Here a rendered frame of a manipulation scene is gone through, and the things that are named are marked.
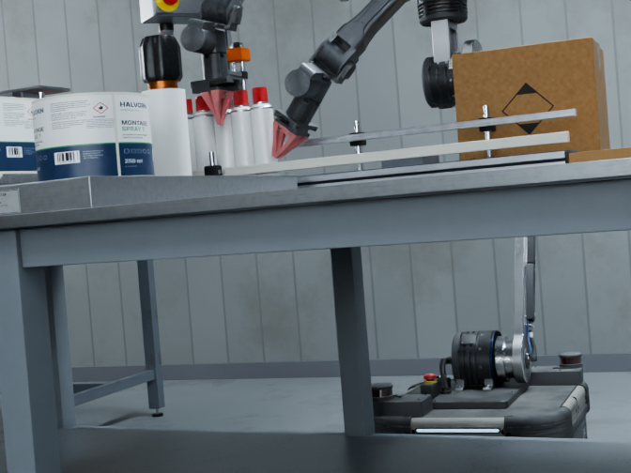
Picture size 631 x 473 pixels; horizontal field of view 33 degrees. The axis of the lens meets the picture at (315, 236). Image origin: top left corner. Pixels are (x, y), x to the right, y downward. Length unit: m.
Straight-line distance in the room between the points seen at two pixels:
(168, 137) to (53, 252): 0.55
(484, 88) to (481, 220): 1.05
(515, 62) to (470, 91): 0.11
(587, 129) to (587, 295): 2.65
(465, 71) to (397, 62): 2.74
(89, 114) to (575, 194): 0.86
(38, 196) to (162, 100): 0.50
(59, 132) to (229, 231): 0.45
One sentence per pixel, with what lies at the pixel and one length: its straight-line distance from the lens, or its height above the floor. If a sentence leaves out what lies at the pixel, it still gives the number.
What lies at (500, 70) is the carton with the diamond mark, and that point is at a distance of 2.35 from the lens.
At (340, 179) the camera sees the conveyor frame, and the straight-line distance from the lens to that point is 2.24.
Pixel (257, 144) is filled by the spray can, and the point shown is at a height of 0.96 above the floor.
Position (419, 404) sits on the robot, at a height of 0.28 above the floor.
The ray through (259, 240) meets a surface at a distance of 1.45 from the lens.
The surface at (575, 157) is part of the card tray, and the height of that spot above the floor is 0.86.
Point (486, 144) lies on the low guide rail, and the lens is 2.13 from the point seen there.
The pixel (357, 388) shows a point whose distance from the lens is 2.74.
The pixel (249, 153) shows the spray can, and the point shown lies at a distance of 2.37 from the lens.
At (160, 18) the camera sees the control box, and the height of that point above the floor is 1.28.
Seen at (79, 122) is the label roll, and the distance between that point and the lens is 1.81.
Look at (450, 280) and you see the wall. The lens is 5.01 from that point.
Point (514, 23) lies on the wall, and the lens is 4.98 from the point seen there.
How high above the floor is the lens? 0.79
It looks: 1 degrees down
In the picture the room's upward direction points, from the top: 4 degrees counter-clockwise
